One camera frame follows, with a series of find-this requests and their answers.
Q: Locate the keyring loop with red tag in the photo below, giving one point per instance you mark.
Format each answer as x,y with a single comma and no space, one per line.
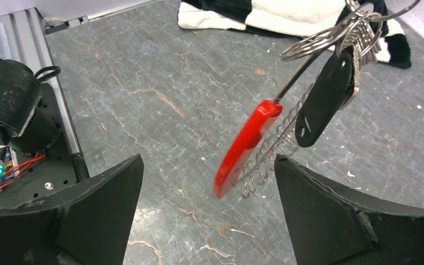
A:
249,157

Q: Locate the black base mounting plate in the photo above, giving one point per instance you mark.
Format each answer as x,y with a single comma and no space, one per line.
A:
63,164

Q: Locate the black white checkered cloth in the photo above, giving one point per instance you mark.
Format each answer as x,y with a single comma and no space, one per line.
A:
281,19

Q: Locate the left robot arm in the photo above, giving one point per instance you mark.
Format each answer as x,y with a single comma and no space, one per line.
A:
23,125

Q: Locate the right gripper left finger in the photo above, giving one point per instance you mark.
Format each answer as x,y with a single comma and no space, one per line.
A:
85,223

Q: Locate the key with black head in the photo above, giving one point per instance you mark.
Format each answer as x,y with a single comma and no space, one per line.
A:
326,96

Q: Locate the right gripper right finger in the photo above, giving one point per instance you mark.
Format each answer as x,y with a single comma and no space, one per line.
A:
331,223

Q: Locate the aluminium frame rail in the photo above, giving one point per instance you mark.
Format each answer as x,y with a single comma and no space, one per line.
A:
23,38

